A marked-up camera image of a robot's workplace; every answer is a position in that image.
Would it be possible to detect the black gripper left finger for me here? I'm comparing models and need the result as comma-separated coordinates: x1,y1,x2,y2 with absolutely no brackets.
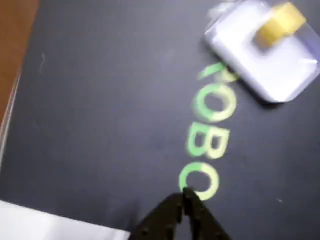
133,192,185,240

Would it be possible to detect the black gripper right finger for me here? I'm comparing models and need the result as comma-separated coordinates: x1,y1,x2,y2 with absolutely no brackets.
182,187,232,240

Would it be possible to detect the yellow cube block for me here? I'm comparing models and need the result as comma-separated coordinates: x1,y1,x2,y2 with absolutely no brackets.
253,2,308,50

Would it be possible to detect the white rectangular tray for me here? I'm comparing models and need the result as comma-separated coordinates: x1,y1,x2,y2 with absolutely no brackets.
203,0,320,104

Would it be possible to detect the black mat with WOWROBO print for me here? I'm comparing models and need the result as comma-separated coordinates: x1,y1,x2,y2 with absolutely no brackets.
0,0,320,240

